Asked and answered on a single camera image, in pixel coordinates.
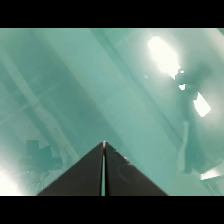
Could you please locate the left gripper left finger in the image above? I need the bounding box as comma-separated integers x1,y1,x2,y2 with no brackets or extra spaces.
37,141,105,197

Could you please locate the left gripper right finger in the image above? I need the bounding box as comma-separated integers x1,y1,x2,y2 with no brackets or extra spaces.
103,141,168,197

